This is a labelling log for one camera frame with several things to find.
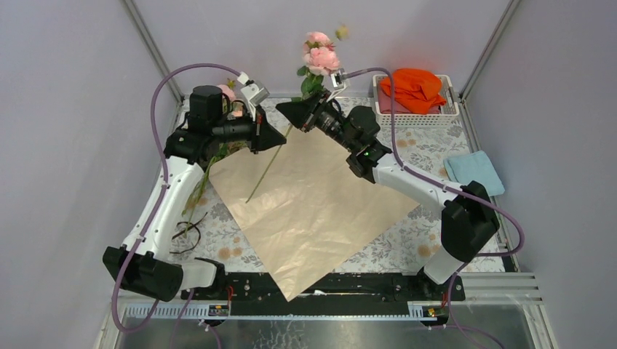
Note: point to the pink fake flower stem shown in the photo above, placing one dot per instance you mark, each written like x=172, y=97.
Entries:
x=320, y=60

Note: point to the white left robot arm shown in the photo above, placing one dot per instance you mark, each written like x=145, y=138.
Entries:
x=142, y=263

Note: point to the brown kraft wrapping paper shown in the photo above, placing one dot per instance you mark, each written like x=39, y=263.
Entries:
x=301, y=208

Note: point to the light blue towel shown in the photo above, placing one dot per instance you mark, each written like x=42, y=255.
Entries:
x=477, y=167

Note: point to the pink folded cloth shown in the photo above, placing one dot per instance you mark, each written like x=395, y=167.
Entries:
x=385, y=105

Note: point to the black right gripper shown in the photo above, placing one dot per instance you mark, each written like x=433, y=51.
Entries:
x=304, y=114

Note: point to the floral patterned table mat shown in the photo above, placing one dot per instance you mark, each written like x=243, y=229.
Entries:
x=404, y=247

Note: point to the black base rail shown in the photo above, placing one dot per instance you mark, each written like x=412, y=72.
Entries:
x=336, y=294

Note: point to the white perforated plastic basket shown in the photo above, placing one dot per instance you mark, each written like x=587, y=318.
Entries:
x=441, y=118

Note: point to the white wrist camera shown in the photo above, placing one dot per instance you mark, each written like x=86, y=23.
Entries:
x=339, y=83
x=253, y=93

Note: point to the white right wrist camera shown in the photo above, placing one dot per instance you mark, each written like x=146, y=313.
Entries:
x=339, y=83

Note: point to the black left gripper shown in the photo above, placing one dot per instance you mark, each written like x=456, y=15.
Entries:
x=261, y=135

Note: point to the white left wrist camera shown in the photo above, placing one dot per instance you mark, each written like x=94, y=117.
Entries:
x=253, y=93

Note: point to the orange folded cloth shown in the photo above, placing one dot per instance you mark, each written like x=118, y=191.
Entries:
x=415, y=89

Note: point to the pink fake flower bunch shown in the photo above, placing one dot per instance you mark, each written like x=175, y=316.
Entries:
x=233, y=108

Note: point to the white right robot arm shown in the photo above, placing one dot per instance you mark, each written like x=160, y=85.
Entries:
x=467, y=220

